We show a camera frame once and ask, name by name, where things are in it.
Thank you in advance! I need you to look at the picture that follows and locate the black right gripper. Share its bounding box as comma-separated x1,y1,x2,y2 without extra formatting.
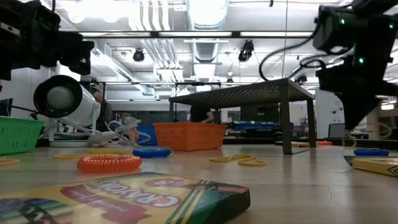
315,40,398,130

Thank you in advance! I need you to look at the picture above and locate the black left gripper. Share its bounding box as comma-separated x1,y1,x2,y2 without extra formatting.
57,32,95,76

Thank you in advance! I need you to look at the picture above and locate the green plastic basket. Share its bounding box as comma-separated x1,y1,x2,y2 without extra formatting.
0,116,44,156

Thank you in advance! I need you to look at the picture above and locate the yellow rubber band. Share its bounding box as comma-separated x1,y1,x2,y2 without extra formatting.
86,147,133,155
238,157,267,167
0,157,21,167
209,154,256,163
52,154,91,160

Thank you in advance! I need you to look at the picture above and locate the grey perforated metal riser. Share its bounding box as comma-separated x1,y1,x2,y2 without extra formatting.
169,78,317,156

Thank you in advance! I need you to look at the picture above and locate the grey office chair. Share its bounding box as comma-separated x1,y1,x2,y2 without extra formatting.
328,123,346,139

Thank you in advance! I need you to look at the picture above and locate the white cylindrical desk lamp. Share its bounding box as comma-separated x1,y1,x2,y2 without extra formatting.
33,74,102,147

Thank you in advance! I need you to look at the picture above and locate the white pillar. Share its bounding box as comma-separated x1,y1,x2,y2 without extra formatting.
315,86,346,139

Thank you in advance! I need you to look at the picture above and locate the blue coil wristband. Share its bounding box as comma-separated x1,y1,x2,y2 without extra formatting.
132,147,174,159
353,147,390,157

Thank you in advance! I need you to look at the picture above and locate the person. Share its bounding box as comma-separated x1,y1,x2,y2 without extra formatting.
93,90,113,131
190,104,215,124

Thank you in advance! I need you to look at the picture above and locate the black monitor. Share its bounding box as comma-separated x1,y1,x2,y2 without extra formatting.
0,98,14,118

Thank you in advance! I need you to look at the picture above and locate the blue plastic basket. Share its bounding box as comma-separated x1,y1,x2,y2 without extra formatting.
136,125,158,146

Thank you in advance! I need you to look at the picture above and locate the orange plastic basket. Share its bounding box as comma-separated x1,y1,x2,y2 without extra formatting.
152,121,228,152

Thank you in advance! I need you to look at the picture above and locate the silver ventilation duct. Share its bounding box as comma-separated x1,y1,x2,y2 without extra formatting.
185,0,229,63

